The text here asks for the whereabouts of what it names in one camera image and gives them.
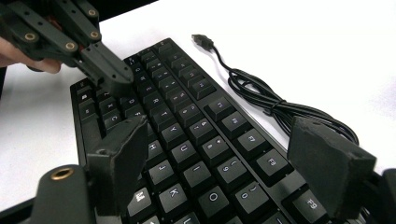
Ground black keyboard cable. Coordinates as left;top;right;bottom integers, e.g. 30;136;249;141
191;33;361;147

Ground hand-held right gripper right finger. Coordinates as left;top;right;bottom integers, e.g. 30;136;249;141
287;116;377;218

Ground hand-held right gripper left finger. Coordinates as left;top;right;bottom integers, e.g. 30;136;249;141
87;115;149;217

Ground white board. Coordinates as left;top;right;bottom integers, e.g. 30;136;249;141
0;0;396;213

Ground black computer keyboard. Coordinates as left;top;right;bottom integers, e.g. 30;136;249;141
69;37;372;224

